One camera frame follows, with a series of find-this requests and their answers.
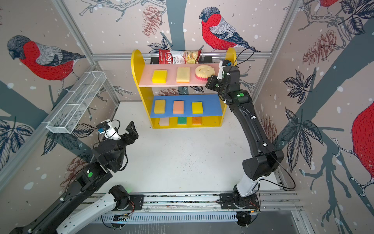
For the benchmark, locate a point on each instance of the green scouring sponge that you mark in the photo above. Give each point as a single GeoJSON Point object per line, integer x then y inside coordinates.
{"type": "Point", "coordinates": [182, 121]}

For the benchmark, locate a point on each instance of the yellow wooden shelf unit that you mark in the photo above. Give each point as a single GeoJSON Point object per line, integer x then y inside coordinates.
{"type": "Point", "coordinates": [194, 91]}

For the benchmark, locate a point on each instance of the small bright yellow sponge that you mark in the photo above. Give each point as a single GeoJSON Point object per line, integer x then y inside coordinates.
{"type": "Point", "coordinates": [197, 108]}

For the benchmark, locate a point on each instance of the red chips bag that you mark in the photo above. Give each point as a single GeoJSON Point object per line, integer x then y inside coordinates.
{"type": "Point", "coordinates": [178, 57]}

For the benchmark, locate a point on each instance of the smiley face sponge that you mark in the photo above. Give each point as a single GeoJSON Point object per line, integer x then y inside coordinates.
{"type": "Point", "coordinates": [203, 72]}

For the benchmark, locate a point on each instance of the salmon pink sponge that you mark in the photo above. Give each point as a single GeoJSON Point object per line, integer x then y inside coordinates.
{"type": "Point", "coordinates": [178, 107]}

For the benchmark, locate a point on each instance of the white wire mesh basket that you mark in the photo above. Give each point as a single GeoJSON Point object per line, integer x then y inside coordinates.
{"type": "Point", "coordinates": [69, 115]}

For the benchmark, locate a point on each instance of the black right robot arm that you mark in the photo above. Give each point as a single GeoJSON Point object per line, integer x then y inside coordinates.
{"type": "Point", "coordinates": [265, 159]}

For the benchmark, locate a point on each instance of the orange scouring sponge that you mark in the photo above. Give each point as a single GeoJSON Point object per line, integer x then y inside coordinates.
{"type": "Point", "coordinates": [197, 121]}

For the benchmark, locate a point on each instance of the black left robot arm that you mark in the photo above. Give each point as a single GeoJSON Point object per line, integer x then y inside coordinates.
{"type": "Point", "coordinates": [58, 218]}

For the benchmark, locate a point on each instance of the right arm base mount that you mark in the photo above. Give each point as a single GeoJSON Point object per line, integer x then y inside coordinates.
{"type": "Point", "coordinates": [235, 201]}

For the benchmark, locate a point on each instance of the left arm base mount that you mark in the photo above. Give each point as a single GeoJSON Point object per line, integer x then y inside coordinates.
{"type": "Point", "coordinates": [125, 201]}

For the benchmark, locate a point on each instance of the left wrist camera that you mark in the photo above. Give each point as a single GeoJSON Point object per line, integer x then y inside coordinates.
{"type": "Point", "coordinates": [106, 129]}

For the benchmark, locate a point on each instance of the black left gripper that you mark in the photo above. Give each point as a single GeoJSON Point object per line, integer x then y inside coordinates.
{"type": "Point", "coordinates": [134, 133]}

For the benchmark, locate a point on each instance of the yellow rectangular sponge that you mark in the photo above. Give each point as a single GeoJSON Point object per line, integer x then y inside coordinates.
{"type": "Point", "coordinates": [159, 106]}

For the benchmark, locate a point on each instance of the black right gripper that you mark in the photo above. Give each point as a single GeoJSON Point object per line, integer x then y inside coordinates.
{"type": "Point", "coordinates": [211, 82]}

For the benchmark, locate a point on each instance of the pale pink sponge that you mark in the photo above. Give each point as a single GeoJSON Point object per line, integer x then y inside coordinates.
{"type": "Point", "coordinates": [164, 122]}

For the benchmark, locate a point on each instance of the cream beige sponge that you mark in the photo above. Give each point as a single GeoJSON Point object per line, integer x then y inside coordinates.
{"type": "Point", "coordinates": [183, 75]}

